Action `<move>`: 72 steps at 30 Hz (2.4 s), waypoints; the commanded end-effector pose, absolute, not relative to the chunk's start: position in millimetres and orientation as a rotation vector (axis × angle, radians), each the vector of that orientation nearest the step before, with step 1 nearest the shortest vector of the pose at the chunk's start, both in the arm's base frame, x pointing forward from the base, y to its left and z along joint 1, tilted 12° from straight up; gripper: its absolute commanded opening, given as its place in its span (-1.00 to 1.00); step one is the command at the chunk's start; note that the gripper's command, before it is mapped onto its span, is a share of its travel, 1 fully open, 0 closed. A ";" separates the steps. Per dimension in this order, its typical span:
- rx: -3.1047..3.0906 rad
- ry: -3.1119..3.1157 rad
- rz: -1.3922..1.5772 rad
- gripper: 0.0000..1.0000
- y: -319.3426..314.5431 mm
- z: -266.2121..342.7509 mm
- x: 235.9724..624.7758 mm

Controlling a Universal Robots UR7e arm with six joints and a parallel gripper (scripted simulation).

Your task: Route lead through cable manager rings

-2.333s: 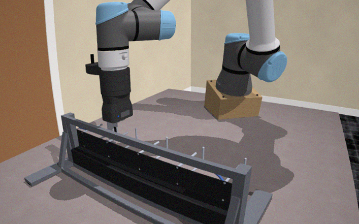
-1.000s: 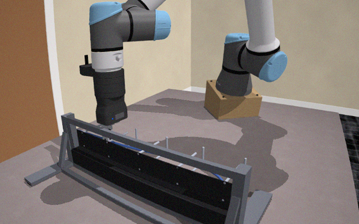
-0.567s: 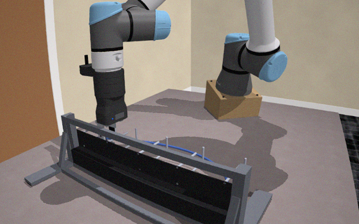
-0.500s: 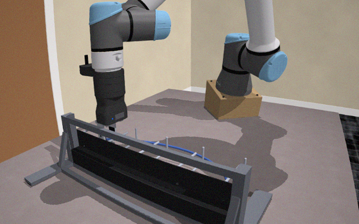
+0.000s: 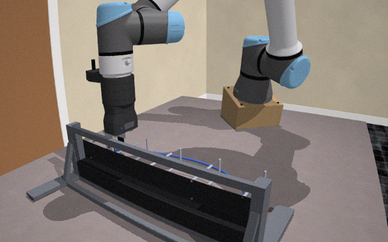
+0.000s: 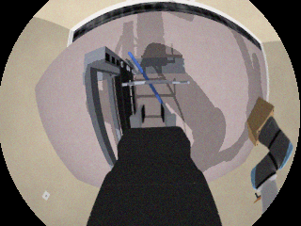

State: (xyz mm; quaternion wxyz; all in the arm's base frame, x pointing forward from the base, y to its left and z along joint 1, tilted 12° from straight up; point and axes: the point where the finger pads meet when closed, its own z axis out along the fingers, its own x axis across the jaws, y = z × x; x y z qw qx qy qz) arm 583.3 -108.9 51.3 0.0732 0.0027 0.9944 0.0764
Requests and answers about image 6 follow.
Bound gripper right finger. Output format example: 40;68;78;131
161;104;177;127

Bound grey patch panel rack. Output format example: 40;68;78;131
82;46;190;169

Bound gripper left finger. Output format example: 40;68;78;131
130;105;145;128

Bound blue cable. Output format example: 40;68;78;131
128;52;163;104

